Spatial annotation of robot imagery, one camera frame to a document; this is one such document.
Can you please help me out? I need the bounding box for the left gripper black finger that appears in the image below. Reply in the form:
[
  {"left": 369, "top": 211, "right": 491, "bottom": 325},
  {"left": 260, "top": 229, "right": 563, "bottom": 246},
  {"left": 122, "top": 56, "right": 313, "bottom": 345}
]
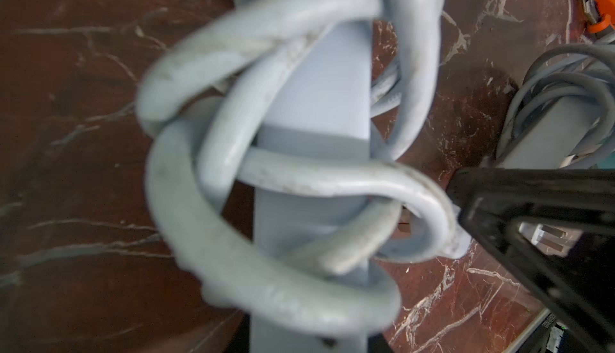
[{"left": 447, "top": 168, "right": 614, "bottom": 352}]

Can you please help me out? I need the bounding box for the thin white cord of strip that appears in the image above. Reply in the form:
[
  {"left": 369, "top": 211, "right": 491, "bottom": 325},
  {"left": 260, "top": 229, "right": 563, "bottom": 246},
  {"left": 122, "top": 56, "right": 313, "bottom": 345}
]
[{"left": 494, "top": 33, "right": 615, "bottom": 169}]

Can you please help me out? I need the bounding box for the teal power strip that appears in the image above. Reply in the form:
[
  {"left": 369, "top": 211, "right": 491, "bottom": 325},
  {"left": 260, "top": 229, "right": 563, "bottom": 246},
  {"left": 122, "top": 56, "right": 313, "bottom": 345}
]
[{"left": 596, "top": 153, "right": 615, "bottom": 170}]

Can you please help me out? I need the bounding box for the grey white power strip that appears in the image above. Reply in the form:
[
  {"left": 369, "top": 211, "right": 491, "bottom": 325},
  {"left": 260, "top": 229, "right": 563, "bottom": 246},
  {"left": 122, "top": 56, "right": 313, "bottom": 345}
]
[{"left": 494, "top": 97, "right": 601, "bottom": 170}]

